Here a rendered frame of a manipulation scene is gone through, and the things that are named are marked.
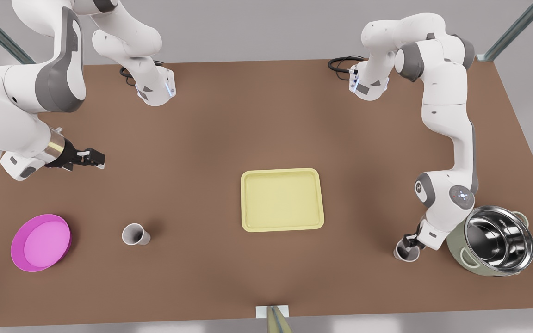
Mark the white IKEA cup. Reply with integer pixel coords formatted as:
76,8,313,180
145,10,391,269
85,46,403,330
122,223,151,246
393,240,421,263

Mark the pale yellow tray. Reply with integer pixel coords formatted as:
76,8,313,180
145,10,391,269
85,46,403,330
241,168,325,232

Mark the green pot with steel interior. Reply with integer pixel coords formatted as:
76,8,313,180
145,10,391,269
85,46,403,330
446,205,533,278

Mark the pink bowl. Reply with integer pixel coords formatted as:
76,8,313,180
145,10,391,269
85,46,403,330
11,214,72,272

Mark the black cable loop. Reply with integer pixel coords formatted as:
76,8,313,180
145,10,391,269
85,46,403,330
328,55,367,84
119,60,166,87

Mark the silver frame post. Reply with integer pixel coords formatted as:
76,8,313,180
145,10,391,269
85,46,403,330
476,0,533,62
0,2,36,65
255,305,293,333

